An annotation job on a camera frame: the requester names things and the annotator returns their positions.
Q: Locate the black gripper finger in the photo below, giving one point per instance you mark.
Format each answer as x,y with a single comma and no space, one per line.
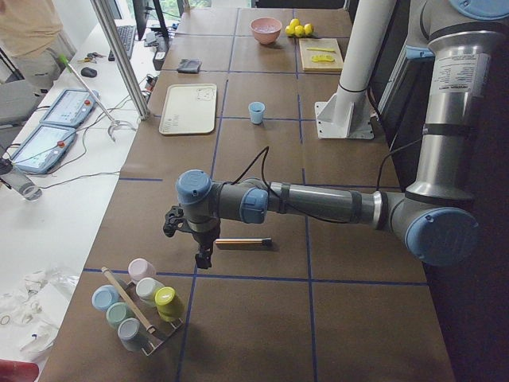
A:
208,257
200,259

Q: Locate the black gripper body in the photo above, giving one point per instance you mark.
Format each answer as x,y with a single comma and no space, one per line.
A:
203,239

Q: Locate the steel muddler black tip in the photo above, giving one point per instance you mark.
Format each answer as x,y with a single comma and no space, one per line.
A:
244,243

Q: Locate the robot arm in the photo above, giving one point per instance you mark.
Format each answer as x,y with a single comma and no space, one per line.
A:
431,216

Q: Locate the yellow green cup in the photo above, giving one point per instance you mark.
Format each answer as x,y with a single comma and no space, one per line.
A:
168,303

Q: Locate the white cup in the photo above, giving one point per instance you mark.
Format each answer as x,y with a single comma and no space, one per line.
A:
146,290

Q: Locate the pink cup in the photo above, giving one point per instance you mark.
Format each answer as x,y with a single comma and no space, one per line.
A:
139,269

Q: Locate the metal cup rack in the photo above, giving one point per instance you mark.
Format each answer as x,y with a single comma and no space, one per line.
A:
164,330

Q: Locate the mint green cup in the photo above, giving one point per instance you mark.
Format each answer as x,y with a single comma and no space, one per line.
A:
117,313

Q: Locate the grey cup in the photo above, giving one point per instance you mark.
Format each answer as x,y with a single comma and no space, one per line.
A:
131,335

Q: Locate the blue cup in rack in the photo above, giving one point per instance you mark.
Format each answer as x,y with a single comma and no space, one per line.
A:
104,296

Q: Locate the light blue cup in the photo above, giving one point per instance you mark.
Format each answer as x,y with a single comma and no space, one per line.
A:
256,111

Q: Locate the pink bowl with ice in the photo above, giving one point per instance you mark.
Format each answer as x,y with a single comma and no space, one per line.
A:
266,30

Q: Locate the cream bear tray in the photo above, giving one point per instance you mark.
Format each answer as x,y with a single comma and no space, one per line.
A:
189,109

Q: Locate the grabber stick tool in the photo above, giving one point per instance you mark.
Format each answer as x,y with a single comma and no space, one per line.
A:
114,123

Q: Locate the crumpled plastic bags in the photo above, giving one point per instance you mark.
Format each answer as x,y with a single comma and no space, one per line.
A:
32,313

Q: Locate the lower teach pendant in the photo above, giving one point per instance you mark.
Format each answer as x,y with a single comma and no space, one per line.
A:
44,148

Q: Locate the teach pendant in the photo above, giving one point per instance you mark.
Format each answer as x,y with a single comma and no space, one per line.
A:
70,108
44,148

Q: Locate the upper teach pendant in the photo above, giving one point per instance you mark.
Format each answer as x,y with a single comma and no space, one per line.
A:
70,108

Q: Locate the clear water bottle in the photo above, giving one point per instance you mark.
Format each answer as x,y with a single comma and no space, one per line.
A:
15,179

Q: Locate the wooden cutting board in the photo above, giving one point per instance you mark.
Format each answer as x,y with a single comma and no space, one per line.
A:
322,65

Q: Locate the black computer mouse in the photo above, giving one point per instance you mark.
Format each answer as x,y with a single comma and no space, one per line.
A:
88,72

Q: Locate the black keyboard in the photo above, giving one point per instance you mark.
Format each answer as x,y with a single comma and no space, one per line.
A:
127,34

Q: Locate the yellow lemon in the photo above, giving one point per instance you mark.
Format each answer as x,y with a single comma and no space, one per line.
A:
299,31
291,27
308,29

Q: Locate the office chair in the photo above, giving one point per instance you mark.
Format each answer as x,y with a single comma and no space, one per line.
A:
18,101

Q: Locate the computer monitor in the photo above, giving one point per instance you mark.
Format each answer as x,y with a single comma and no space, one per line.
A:
141,15

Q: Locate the person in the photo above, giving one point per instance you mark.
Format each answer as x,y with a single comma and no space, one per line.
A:
34,37

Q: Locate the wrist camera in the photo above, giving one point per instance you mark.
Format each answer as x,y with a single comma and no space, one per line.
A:
175,221

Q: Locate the wooden rack handle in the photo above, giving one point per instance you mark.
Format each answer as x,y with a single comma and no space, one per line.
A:
150,328

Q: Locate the aluminium frame post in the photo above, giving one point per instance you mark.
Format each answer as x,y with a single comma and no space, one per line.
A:
108,25

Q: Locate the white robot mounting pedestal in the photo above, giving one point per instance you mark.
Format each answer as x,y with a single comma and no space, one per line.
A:
347,113

